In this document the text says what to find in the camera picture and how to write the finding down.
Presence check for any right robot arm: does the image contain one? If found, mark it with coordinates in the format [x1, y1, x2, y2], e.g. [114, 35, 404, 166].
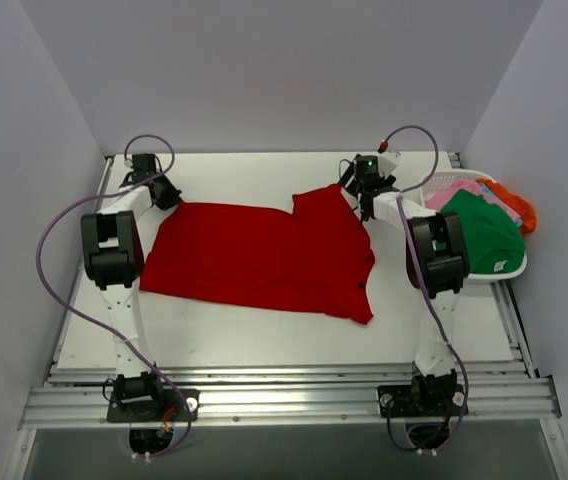
[339, 154, 470, 413]

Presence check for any light blue t-shirt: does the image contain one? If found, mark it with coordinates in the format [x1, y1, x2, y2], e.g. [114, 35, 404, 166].
[481, 182, 523, 224]

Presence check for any aluminium rail frame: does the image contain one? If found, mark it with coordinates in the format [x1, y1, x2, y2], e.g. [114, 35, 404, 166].
[22, 152, 560, 429]

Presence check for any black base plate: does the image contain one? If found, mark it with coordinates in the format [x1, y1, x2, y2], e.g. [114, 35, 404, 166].
[106, 388, 200, 424]
[377, 384, 469, 418]

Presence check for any pink t-shirt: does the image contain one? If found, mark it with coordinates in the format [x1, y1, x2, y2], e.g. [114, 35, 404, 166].
[425, 179, 483, 210]

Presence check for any green t-shirt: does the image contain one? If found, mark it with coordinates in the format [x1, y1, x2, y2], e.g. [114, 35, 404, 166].
[440, 190, 526, 275]

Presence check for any orange t-shirt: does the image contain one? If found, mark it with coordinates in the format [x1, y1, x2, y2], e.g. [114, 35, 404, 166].
[477, 178, 537, 236]

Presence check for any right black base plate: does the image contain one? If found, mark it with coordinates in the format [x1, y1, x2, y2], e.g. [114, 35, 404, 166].
[377, 384, 469, 418]

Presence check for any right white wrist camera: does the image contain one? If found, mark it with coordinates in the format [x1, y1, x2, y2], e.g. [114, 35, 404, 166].
[377, 140, 401, 176]

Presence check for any red t-shirt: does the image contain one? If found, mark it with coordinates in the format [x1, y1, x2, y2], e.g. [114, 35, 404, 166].
[140, 184, 375, 325]

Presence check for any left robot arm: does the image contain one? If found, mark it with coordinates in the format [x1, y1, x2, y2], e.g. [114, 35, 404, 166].
[80, 153, 181, 419]

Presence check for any white laundry basket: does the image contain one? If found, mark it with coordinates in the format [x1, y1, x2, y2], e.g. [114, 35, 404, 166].
[420, 169, 527, 283]

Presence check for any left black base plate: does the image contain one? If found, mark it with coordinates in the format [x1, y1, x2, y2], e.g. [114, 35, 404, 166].
[106, 388, 200, 424]

